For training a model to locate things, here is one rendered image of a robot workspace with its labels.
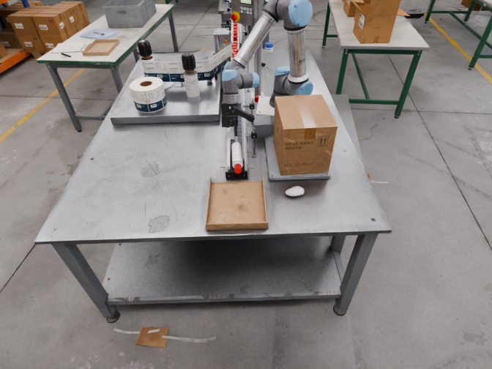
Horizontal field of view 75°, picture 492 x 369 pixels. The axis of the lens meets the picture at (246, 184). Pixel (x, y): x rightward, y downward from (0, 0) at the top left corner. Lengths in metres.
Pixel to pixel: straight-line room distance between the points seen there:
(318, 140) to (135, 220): 0.89
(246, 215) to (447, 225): 1.81
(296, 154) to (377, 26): 2.18
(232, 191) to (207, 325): 0.90
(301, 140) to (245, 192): 0.35
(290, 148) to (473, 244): 1.73
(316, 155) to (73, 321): 1.73
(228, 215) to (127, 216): 0.45
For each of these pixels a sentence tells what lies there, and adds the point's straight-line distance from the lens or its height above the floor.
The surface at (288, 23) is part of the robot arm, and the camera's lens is 1.71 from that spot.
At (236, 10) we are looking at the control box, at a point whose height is 1.36.
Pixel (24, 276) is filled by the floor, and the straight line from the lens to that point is 2.71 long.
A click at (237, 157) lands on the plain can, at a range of 1.56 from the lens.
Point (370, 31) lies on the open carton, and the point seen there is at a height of 0.89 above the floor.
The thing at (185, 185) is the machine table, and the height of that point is 0.83.
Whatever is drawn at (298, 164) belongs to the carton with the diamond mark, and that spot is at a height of 0.92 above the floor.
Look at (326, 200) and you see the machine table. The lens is 1.52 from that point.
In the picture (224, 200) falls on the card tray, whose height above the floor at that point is 0.83.
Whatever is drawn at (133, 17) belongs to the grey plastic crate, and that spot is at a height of 0.91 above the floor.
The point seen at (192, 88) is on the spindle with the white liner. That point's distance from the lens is 2.13.
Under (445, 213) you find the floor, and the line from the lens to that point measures 2.94.
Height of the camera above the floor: 1.89
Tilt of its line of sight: 43 degrees down
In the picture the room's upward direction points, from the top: 2 degrees counter-clockwise
